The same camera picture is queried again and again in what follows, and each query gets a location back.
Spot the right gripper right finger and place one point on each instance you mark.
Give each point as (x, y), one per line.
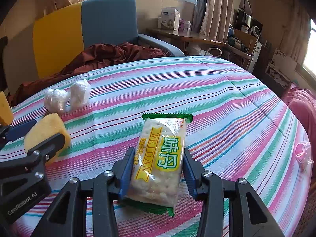
(248, 214)

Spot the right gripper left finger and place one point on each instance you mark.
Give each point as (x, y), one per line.
(66, 216)

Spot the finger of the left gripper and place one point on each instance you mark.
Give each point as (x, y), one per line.
(43, 152)
(11, 133)

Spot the yellow sponge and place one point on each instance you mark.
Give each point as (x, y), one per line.
(6, 114)
(47, 127)

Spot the green cracker packet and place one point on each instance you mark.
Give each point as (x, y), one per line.
(157, 164)

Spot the white plastic bundle left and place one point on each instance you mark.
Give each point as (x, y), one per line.
(55, 100)

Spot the white plastic bundle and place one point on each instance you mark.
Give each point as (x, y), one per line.
(79, 93)
(55, 100)

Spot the white plastic bundle right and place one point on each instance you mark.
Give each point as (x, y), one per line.
(79, 93)

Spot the tricolour headboard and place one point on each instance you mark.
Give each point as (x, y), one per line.
(52, 42)

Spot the maroon blanket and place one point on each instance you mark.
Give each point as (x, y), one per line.
(96, 56)

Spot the pink quilt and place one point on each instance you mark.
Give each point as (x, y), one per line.
(302, 103)

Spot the wooden desk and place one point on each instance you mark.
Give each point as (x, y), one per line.
(195, 37)

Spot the white appliance box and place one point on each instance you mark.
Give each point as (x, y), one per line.
(169, 19)

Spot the pink curtain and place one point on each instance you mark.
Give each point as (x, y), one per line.
(216, 19)

